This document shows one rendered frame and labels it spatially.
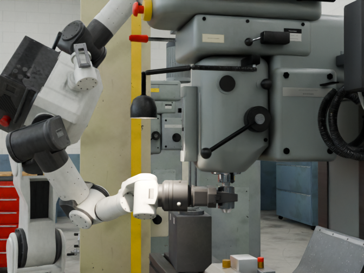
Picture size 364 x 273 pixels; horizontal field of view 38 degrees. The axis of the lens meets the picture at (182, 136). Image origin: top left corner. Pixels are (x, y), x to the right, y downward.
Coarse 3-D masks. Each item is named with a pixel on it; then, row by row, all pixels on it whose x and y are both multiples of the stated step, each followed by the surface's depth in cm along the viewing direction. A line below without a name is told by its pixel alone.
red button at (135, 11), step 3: (135, 3) 144; (135, 6) 144; (138, 6) 144; (141, 6) 145; (132, 9) 146; (135, 9) 144; (138, 9) 144; (141, 9) 145; (132, 12) 146; (135, 12) 144; (138, 12) 145; (141, 12) 145; (135, 15) 145
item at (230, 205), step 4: (228, 192) 149; (232, 192) 149; (220, 204) 149; (224, 204) 149; (228, 204) 149; (232, 204) 149; (220, 208) 149; (224, 208) 149; (228, 208) 149; (232, 208) 149
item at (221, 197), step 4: (220, 192) 148; (224, 192) 148; (216, 196) 147; (220, 196) 148; (224, 196) 148; (228, 196) 148; (232, 196) 148; (236, 196) 148; (216, 200) 148; (220, 200) 148; (224, 200) 148; (228, 200) 148; (232, 200) 148; (236, 200) 148
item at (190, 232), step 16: (192, 208) 189; (176, 224) 177; (192, 224) 177; (208, 224) 178; (176, 240) 177; (192, 240) 177; (208, 240) 178; (176, 256) 177; (192, 256) 177; (208, 256) 177
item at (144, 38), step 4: (132, 36) 154; (136, 36) 155; (140, 36) 155; (144, 36) 155; (132, 40) 155; (136, 40) 155; (140, 40) 155; (144, 40) 155; (148, 40) 156; (152, 40) 156; (156, 40) 157; (160, 40) 157; (164, 40) 157; (168, 40) 157; (172, 40) 158
